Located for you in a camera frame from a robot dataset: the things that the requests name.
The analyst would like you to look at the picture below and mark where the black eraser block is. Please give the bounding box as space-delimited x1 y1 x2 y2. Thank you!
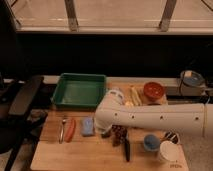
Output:
101 130 112 139

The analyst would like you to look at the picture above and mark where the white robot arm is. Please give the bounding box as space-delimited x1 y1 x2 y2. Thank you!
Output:
94 89 213 138

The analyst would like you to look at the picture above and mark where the green plastic tray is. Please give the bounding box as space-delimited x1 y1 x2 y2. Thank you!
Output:
52 73 106 109

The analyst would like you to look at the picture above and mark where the blue sponge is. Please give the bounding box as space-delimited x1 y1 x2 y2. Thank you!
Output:
81 117 95 137

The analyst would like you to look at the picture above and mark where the red bowl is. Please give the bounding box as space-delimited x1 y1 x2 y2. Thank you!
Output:
143 82 165 101

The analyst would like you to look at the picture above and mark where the dark grape bunch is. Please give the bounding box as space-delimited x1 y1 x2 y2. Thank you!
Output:
112 125 127 146

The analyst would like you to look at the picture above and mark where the metal spoon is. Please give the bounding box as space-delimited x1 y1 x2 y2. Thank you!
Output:
59 117 67 144

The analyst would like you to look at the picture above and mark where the blue cup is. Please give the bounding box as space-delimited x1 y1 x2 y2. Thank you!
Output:
143 134 161 152

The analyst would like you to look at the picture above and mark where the black round lid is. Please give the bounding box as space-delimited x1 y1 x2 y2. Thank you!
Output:
164 132 179 144

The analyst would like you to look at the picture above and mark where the black office chair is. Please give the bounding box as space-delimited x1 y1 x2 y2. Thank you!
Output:
0 0 46 171

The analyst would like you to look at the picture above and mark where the white cup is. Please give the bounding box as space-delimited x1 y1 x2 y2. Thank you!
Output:
157 141 179 163

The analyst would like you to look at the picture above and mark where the black handled knife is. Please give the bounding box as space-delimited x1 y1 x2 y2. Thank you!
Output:
124 133 130 162

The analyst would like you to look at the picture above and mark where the grey round device with cable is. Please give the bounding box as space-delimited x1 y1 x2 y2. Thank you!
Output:
179 70 205 96

